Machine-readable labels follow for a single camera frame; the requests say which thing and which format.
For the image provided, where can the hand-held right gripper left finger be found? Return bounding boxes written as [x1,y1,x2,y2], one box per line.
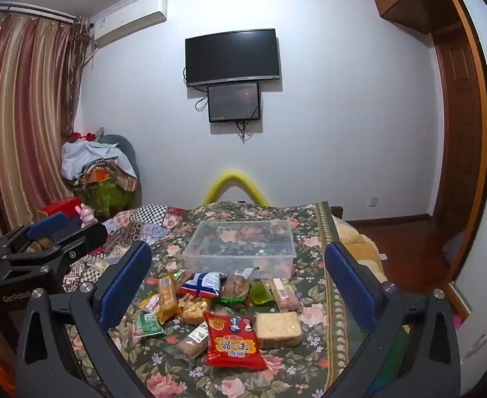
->
[15,240,153,398]

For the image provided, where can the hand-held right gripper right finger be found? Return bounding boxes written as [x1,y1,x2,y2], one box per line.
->
[324,241,462,398]

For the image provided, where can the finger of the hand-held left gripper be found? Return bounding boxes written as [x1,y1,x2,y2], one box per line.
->
[0,212,82,255]
[3,222,108,276]

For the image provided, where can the orange cracker packet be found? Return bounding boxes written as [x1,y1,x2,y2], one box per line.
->
[157,274,180,324]

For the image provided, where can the green snack packet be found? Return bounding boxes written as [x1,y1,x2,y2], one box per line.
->
[133,313,164,337]

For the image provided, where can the pink wafer packet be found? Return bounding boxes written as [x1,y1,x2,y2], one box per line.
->
[268,278,304,313]

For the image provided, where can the blue white striped snack bag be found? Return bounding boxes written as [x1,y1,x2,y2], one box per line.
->
[180,271,223,299]

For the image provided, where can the toast bread packet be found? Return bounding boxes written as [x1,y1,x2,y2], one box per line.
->
[254,311,303,350]

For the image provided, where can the brown cake packet white label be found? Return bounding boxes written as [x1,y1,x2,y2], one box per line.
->
[175,321,211,359]

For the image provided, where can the clear plastic box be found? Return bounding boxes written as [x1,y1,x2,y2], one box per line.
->
[180,220,297,278]

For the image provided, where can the brown cookie packet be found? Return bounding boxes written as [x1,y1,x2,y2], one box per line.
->
[221,269,254,304]

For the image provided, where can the red snack bag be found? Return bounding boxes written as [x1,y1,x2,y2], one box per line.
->
[203,312,268,371]

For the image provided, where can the red box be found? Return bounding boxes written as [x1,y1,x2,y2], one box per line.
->
[38,197,82,220]

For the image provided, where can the pink plush toy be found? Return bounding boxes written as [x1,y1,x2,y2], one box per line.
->
[75,203,97,229]

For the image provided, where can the small yellow snack packet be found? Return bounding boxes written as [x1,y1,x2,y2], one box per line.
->
[138,292,163,313]

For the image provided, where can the yellow bedding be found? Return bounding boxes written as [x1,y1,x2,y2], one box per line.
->
[335,216,387,266]

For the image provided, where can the patchwork quilt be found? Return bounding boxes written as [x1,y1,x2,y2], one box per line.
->
[63,204,194,295]

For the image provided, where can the golden cookie packet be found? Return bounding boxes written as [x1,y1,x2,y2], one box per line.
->
[178,296,213,326]

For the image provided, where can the pile of clothes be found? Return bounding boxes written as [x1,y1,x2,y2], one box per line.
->
[61,130,140,216]

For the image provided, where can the green jelly packet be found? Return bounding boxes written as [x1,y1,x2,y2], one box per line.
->
[248,280,274,305]

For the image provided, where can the grey-green chair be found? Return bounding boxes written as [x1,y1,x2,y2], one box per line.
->
[100,133,138,183]

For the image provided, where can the dark floral tablecloth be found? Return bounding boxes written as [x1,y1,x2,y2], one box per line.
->
[61,201,387,398]

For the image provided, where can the striped brown curtain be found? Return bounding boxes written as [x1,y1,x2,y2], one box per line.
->
[0,10,84,241]

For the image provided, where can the yellow foam tube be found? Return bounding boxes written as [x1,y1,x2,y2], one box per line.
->
[202,168,271,207]

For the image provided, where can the wooden door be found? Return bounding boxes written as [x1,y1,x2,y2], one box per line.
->
[432,21,487,258]

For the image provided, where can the curtain rod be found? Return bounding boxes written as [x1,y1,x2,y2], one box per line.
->
[0,4,78,21]

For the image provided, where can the white air conditioner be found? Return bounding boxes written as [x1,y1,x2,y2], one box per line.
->
[92,0,167,48]

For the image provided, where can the black hanging monitor cable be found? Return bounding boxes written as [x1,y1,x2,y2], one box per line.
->
[235,119,254,145]

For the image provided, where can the small black wall monitor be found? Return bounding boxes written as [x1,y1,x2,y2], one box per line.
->
[207,82,262,123]

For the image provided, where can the large black wall monitor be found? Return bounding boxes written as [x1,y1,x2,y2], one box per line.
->
[184,29,281,88]

